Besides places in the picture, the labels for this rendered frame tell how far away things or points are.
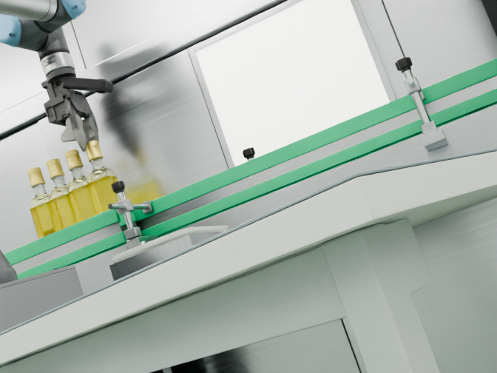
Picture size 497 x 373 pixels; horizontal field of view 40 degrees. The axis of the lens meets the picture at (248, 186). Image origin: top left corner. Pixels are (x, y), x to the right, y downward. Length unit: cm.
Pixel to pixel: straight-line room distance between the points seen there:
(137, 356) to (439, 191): 37
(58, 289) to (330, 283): 64
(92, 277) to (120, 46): 66
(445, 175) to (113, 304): 33
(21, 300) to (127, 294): 44
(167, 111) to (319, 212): 127
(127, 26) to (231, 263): 138
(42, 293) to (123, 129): 78
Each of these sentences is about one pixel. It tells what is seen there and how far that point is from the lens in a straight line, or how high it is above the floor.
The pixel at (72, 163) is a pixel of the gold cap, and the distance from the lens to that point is 170.
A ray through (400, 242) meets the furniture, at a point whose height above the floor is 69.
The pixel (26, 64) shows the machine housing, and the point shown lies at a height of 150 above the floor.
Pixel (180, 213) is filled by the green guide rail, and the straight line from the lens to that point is 154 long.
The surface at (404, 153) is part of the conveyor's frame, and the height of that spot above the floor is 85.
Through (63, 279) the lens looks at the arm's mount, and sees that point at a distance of 113.
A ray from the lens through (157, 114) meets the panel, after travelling 176.
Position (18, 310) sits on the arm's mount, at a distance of 108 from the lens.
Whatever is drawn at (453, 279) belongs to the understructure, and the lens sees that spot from 160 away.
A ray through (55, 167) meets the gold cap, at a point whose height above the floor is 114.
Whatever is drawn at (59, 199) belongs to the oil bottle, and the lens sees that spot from 171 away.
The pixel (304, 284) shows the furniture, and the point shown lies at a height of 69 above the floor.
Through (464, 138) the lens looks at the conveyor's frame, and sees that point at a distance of 139.
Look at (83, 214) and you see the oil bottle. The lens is 167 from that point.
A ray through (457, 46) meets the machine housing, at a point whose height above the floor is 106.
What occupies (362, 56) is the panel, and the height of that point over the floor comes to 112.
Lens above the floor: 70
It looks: 8 degrees up
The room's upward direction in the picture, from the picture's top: 19 degrees counter-clockwise
